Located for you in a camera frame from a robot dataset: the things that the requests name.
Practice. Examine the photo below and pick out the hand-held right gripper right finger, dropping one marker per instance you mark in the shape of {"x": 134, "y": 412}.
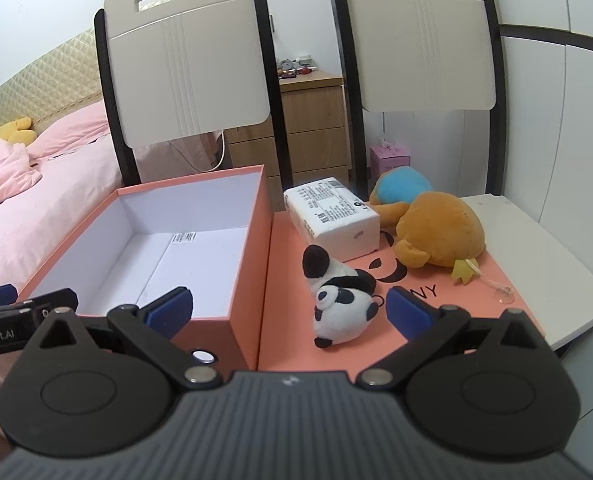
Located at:
{"x": 410, "y": 317}

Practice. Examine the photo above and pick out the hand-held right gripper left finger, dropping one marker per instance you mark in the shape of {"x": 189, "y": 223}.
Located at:
{"x": 169, "y": 312}

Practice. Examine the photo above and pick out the panda plush toy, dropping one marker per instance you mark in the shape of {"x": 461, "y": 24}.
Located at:
{"x": 339, "y": 315}

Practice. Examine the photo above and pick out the orange cardboard box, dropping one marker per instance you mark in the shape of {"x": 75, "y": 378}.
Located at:
{"x": 246, "y": 280}

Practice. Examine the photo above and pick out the orange and blue plush toy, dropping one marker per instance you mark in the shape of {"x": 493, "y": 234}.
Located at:
{"x": 441, "y": 230}

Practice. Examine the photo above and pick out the white tissue pack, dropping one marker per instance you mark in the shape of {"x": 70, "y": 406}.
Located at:
{"x": 334, "y": 215}

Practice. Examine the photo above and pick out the white desktop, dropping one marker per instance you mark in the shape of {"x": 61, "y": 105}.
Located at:
{"x": 541, "y": 260}

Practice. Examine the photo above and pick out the bed with pink sheet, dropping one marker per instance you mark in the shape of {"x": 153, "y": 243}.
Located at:
{"x": 51, "y": 220}

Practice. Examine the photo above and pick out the orange printed box lid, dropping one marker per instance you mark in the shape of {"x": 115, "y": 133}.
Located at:
{"x": 296, "y": 330}

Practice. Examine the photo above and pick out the pink blanket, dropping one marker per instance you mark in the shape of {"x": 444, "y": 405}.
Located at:
{"x": 1, "y": 165}

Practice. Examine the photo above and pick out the pink tissue box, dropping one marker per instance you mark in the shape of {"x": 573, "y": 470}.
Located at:
{"x": 389, "y": 162}

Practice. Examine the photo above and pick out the yellow plush toy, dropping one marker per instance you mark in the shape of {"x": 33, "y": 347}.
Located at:
{"x": 14, "y": 130}

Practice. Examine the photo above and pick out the pink pillow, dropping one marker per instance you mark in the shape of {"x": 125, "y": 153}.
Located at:
{"x": 71, "y": 130}

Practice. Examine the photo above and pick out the wooden nightstand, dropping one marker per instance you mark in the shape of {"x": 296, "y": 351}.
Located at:
{"x": 316, "y": 125}

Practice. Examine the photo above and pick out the beige quilted headboard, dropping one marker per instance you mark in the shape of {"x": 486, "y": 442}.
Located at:
{"x": 41, "y": 80}

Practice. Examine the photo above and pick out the white wardrobe with black trim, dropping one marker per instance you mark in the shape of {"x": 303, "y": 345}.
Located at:
{"x": 566, "y": 135}

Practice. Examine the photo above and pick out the pile of small items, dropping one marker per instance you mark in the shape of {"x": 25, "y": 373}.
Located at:
{"x": 294, "y": 67}

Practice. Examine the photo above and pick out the beige chair with black frame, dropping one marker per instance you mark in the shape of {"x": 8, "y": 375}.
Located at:
{"x": 426, "y": 35}
{"x": 191, "y": 60}

